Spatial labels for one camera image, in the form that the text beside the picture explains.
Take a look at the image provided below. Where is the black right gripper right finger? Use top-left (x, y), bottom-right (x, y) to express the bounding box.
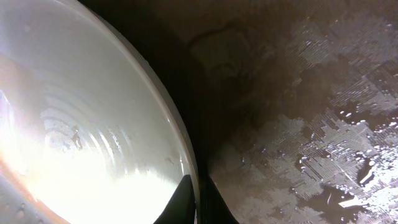
top-left (200, 176), bottom-right (239, 224)

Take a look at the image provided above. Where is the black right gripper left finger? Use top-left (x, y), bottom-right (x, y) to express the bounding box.
top-left (154, 175), bottom-right (196, 224)

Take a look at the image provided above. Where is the grey-green plastic plate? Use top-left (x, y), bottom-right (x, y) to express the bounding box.
top-left (1, 0), bottom-right (200, 223)

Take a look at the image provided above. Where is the dark brown serving tray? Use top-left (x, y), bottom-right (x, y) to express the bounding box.
top-left (85, 0), bottom-right (397, 223)

